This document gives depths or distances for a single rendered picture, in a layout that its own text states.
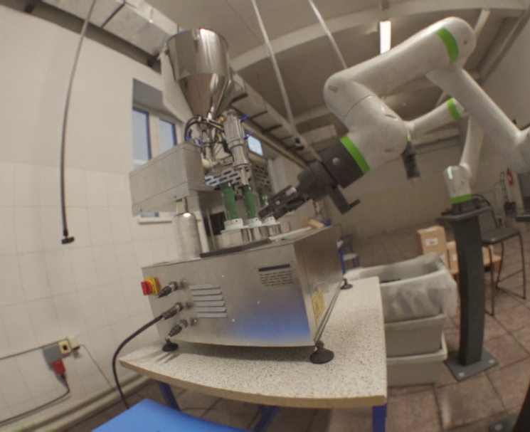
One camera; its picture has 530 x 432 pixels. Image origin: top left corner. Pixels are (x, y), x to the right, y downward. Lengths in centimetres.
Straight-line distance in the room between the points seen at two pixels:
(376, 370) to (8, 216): 192
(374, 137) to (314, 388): 48
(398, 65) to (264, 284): 57
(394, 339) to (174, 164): 129
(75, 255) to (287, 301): 164
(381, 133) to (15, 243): 188
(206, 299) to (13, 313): 144
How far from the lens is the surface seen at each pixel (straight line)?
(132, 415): 83
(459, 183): 137
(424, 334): 139
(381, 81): 58
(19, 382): 190
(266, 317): 54
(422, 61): 66
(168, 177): 70
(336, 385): 48
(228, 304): 58
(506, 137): 93
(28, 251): 183
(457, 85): 90
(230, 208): 59
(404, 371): 153
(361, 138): 49
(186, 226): 66
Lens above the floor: 105
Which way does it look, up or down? 4 degrees up
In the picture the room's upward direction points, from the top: 12 degrees counter-clockwise
